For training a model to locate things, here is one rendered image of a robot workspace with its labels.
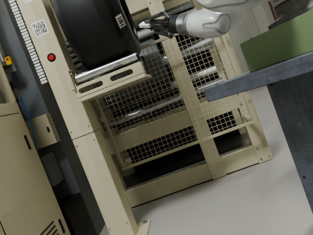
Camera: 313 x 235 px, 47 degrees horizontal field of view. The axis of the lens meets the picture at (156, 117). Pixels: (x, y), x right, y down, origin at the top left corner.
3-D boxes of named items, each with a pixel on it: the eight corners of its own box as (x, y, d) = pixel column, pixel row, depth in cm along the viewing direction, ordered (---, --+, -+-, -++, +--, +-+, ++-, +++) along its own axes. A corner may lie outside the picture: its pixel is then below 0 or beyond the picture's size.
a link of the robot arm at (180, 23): (189, 40, 141) (178, 39, 145) (202, 28, 145) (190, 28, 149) (182, 19, 136) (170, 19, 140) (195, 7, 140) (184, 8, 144)
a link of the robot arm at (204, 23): (186, 40, 139) (206, 33, 147) (219, 41, 128) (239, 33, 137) (182, 12, 135) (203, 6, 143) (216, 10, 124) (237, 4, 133)
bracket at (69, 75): (70, 91, 176) (63, 72, 176) (90, 90, 216) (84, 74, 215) (76, 88, 176) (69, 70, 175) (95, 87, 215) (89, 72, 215)
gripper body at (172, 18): (173, 19, 140) (155, 19, 146) (179, 38, 145) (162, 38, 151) (183, 10, 144) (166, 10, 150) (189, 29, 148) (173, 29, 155)
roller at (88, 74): (76, 80, 185) (77, 86, 182) (72, 74, 182) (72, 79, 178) (139, 55, 181) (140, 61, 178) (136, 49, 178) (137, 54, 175)
